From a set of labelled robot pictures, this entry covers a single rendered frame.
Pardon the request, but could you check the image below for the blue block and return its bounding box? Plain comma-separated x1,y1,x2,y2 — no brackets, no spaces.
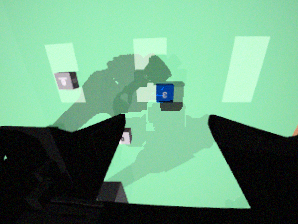
156,83,174,102

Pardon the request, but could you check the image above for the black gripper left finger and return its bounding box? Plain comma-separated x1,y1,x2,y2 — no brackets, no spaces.
0,114,126,200

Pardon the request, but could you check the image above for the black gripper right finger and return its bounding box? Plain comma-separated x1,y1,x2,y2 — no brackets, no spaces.
207,114,298,209

